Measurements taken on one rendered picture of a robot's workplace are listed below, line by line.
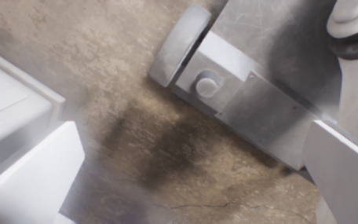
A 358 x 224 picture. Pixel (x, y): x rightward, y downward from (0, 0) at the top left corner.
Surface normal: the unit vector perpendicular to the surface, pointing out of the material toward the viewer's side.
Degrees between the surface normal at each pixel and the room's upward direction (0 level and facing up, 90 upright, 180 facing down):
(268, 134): 0
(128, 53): 0
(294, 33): 0
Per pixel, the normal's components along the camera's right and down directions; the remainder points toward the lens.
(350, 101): -0.84, -0.54
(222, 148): -0.20, 0.44
